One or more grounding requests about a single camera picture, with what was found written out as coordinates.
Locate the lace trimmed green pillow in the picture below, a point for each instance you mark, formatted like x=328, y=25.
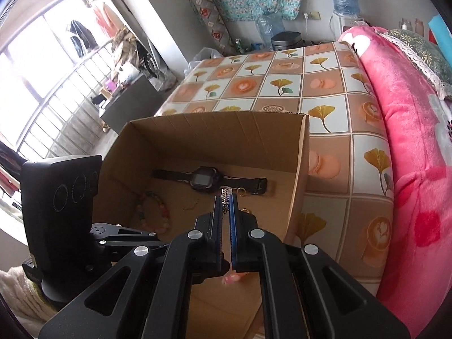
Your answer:
x=416, y=53

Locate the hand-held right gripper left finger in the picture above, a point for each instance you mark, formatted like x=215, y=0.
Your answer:
x=217, y=226

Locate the ginkgo patterned tablecloth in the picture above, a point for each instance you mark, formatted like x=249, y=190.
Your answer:
x=328, y=155

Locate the pile of bags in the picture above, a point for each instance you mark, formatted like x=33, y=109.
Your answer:
x=130, y=53

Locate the dark grey cabinet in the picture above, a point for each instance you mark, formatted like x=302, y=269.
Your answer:
x=134, y=102

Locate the grey flower patterned cushion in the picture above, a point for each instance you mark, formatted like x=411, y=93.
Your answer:
x=215, y=24

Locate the grey rice cooker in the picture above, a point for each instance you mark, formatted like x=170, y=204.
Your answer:
x=286, y=41

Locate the brown cardboard box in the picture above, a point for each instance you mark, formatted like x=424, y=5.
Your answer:
x=212, y=141

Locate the wall power socket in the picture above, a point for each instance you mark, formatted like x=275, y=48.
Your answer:
x=312, y=15

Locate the blue cartoon pillow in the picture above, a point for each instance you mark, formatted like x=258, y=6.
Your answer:
x=438, y=26

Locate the glass jar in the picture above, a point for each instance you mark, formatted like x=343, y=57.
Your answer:
x=406, y=24
x=418, y=26

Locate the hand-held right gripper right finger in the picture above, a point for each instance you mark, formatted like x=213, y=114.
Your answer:
x=233, y=233

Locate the pink fleece blanket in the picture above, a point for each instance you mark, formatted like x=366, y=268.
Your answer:
x=406, y=148

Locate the black digital watch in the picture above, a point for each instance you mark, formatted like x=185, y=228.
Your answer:
x=203, y=180

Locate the metal window railing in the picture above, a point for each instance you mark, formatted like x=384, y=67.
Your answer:
x=63, y=113

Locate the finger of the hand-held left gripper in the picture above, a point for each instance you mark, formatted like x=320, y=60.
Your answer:
x=109, y=231
x=120, y=249

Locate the dark hanging jacket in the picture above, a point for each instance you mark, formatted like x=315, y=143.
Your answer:
x=81, y=37

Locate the white water dispenser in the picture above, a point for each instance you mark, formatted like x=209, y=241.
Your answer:
x=344, y=26

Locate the white plastic bag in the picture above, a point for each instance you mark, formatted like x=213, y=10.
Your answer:
x=203, y=56

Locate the pink hanging garment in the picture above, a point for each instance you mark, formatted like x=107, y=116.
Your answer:
x=106, y=17

